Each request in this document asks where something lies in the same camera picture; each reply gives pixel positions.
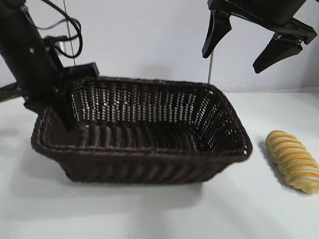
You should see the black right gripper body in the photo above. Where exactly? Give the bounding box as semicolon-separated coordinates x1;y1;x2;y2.
207;0;318;46

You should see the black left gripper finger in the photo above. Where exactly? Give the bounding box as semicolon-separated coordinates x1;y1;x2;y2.
53;83;78;132
23;96;48;116

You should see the long striped bread loaf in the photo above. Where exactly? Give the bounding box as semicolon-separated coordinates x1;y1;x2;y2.
265;129;319;194

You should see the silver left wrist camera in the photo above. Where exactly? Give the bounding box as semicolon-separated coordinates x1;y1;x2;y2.
42;35;69;68

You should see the black camera cable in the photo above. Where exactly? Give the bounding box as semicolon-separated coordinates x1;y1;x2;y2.
20;0;84;59

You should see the dark brown woven basket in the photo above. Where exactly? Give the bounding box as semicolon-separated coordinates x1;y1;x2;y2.
31;76;254;185

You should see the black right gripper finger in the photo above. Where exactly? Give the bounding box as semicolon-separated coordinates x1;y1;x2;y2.
201;10;233;59
252;37;304;75

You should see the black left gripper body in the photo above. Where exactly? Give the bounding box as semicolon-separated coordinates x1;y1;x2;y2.
0;34;100;107

